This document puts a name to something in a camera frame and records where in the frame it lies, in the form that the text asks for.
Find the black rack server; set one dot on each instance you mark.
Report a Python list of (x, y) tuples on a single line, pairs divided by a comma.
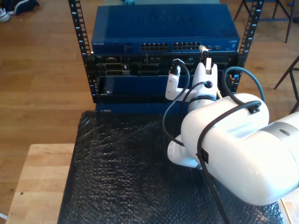
[(140, 67)]

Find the black rack drawer tray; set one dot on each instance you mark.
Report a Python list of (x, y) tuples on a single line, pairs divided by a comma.
[(130, 99)]

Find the black chair with blue seat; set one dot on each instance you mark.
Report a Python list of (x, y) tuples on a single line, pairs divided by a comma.
[(273, 20)]

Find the black metal chair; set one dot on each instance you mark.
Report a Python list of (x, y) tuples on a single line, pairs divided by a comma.
[(286, 74)]

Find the small teal object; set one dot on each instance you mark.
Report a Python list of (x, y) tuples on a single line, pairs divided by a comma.
[(129, 2)]

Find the black bubble wrap mat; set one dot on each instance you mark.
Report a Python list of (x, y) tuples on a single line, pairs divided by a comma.
[(116, 186)]

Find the dark blue shoe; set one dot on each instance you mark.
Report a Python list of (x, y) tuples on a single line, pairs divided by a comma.
[(24, 5)]

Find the white shoe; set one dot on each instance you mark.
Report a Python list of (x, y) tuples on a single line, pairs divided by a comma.
[(2, 16)]

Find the blue network switch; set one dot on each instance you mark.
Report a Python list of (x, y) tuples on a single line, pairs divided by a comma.
[(151, 25)]

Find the black perforated rack frame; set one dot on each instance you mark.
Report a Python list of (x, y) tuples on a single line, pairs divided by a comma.
[(76, 28)]

